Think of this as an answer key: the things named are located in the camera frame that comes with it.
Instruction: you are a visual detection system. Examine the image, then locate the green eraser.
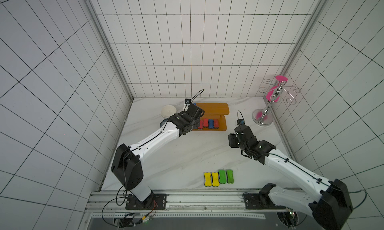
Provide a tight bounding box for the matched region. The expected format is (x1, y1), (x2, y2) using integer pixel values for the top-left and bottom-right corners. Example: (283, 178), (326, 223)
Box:
(226, 169), (235, 184)
(218, 170), (227, 184)

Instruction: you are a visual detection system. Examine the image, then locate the yellow eraser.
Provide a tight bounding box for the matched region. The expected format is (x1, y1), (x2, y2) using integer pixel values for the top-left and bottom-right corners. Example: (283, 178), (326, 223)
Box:
(204, 172), (212, 187)
(211, 172), (220, 187)

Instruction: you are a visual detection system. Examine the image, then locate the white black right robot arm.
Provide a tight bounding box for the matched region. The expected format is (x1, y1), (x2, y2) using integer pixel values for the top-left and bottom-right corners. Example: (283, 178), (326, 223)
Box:
(228, 125), (354, 230)

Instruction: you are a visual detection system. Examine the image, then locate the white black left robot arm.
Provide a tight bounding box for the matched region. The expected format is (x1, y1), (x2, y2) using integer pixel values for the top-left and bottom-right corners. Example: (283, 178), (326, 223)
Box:
(111, 104), (205, 204)

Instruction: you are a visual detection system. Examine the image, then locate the wooden two-tier shelf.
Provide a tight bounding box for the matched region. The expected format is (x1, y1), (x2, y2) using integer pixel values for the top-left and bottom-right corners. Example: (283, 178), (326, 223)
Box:
(195, 103), (230, 131)

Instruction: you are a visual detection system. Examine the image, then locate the red eraser bottom left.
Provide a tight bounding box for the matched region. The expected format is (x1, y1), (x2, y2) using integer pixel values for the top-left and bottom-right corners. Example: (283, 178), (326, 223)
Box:
(198, 120), (204, 129)

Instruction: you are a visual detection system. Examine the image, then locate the red eraser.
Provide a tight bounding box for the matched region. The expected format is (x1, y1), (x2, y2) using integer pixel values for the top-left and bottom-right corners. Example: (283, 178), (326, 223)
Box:
(213, 119), (220, 129)
(203, 118), (209, 128)
(198, 120), (204, 129)

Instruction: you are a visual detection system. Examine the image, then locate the red eraser bottom middle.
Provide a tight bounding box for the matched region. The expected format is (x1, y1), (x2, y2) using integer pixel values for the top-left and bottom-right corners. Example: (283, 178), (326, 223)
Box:
(203, 118), (209, 128)

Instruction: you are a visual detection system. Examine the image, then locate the blue eraser bottom right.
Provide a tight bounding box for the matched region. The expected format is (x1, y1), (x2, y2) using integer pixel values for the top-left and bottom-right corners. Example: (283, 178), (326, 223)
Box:
(208, 119), (215, 129)

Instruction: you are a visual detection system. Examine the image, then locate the white ceramic bowl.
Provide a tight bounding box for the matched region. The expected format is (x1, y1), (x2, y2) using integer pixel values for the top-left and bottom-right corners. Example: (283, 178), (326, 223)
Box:
(161, 105), (177, 118)

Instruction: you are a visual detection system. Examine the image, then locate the blue patterned ceramic bowl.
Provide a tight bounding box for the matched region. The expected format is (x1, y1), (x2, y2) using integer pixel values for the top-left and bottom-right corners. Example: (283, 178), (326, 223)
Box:
(160, 119), (168, 128)

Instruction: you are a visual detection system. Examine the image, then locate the red eraser bottom right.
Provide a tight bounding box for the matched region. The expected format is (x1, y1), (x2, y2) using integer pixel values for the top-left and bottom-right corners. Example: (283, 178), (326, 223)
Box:
(213, 119), (220, 129)

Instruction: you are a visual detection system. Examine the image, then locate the chrome pink cup stand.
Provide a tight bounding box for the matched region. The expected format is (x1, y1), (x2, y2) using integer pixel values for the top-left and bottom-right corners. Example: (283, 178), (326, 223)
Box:
(252, 75), (301, 127)

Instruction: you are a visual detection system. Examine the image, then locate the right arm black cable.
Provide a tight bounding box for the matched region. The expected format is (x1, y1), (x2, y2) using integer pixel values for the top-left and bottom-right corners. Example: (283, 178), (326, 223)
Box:
(236, 110), (368, 228)

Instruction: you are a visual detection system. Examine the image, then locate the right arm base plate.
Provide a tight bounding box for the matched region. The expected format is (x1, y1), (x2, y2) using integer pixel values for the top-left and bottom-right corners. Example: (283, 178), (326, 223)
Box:
(242, 193), (286, 210)

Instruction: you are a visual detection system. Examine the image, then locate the aluminium mounting rail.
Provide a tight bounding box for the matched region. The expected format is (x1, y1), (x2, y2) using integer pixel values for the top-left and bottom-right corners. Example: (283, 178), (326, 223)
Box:
(86, 189), (303, 219)

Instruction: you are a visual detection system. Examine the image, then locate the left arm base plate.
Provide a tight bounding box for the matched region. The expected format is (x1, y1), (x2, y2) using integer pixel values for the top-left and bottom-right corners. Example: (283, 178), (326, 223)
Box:
(125, 193), (167, 211)

